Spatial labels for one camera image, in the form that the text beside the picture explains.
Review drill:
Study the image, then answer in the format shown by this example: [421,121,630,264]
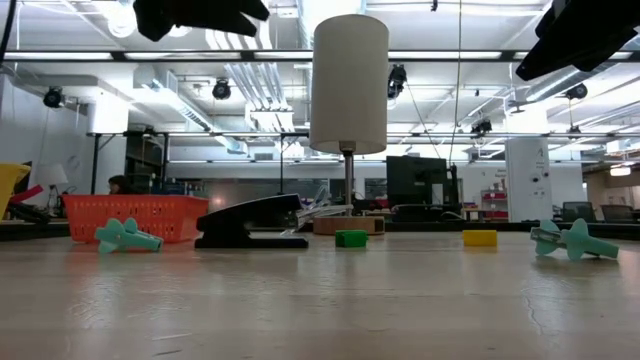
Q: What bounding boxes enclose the yellow mini stapler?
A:
[462,229,499,248]

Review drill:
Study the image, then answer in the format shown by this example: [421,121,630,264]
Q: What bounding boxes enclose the black rack frame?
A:
[85,129,311,196]

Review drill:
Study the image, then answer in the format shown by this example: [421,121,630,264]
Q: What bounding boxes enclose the yellow bin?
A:
[0,163,32,221]

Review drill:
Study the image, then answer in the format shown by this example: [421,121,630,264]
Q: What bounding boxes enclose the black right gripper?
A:
[515,0,640,82]

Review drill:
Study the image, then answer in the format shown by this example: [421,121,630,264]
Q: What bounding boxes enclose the person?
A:
[107,174,132,196]

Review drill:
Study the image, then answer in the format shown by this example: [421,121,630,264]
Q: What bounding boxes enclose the green mini stapler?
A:
[334,230,369,249]

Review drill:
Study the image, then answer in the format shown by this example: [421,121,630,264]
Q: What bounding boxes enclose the small white lamp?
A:
[39,163,70,211]

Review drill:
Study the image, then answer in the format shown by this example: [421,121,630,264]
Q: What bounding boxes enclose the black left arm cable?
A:
[0,0,19,66]

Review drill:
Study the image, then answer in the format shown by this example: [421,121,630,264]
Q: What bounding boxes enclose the teal staple remover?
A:
[529,218,620,262]
[94,217,165,254]

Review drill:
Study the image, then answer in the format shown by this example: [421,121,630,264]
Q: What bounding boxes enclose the black stapler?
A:
[193,193,310,250]

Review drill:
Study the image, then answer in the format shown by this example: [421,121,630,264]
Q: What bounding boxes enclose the black overhead frame bar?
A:
[0,49,640,63]

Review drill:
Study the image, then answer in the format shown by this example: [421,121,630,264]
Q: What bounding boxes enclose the red shelf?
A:
[480,188,509,220]

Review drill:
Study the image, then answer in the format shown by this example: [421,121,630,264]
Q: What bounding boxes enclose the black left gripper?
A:
[132,0,271,43]

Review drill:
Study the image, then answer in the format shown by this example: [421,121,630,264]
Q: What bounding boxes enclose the pink red object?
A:
[9,184,45,205]

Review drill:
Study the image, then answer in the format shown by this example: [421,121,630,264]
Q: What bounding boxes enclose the orange plastic basket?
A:
[63,193,210,245]

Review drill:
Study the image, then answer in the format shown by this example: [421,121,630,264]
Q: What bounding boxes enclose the black aluminium table frame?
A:
[0,217,640,242]

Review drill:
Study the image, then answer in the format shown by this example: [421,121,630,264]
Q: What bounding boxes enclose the thin hanging cable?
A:
[448,0,464,166]

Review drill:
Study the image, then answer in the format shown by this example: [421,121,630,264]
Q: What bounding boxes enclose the white pillar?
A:
[504,138,554,223]

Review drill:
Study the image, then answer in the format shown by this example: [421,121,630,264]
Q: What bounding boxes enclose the white shade wooden table lamp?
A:
[308,13,390,236]

